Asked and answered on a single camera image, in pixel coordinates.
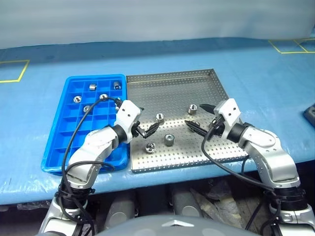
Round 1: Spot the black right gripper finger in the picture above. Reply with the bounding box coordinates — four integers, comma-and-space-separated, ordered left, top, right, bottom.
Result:
199, 104, 217, 113
185, 120, 211, 136

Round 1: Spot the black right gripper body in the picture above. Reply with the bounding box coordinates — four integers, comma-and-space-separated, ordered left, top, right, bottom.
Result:
209, 115, 225, 137

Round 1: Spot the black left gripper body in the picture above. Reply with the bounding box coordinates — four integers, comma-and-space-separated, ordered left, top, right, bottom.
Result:
131, 121, 146, 138

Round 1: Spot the blue compartment tray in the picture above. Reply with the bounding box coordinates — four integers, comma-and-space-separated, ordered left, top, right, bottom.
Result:
40, 74, 130, 176

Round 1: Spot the perforated metal tray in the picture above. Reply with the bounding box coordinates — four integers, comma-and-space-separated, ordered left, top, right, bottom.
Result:
126, 68, 249, 174

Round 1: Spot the blue plastic table cover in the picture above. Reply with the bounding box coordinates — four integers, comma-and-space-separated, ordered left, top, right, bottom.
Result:
0, 36, 315, 207

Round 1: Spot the crumpled grey plastic sheet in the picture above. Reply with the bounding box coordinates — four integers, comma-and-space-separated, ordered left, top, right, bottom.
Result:
190, 179, 256, 229

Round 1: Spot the black flat object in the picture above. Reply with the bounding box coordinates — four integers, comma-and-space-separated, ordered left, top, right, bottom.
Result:
303, 104, 315, 128

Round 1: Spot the grey robot torso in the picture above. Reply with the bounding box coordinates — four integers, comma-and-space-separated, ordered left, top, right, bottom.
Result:
94, 215, 258, 236

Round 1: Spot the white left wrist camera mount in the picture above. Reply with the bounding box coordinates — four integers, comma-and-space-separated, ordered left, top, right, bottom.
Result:
114, 99, 142, 143

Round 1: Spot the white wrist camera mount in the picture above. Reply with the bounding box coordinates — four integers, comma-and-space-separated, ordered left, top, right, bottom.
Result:
114, 99, 142, 143
213, 98, 243, 135

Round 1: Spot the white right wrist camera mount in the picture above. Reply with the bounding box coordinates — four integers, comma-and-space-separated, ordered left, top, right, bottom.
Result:
213, 98, 243, 135

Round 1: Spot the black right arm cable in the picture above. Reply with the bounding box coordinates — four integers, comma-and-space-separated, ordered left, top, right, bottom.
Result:
201, 118, 283, 236

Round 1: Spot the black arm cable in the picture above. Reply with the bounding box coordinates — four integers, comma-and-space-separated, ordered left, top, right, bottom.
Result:
58, 97, 124, 236
201, 118, 283, 236

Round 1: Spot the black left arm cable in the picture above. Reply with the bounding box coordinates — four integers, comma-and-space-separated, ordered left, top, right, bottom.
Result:
58, 97, 124, 236

